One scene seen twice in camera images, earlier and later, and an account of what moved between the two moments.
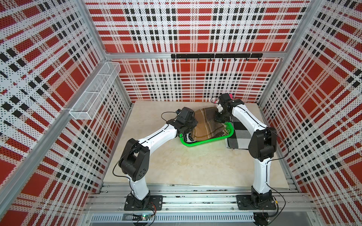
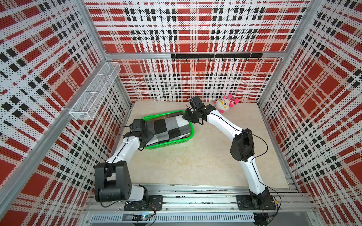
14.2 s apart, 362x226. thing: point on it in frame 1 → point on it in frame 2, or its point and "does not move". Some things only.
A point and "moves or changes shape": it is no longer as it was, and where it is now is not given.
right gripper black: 218,119 → 186,114
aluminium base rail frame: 198,204 does not move
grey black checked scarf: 241,137 moves or changes shape
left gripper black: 194,122 → 149,136
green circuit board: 140,217 does not move
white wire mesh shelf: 87,105 does not move
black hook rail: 247,55 does not move
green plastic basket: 192,144 → 172,142
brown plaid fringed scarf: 207,127 → 168,115
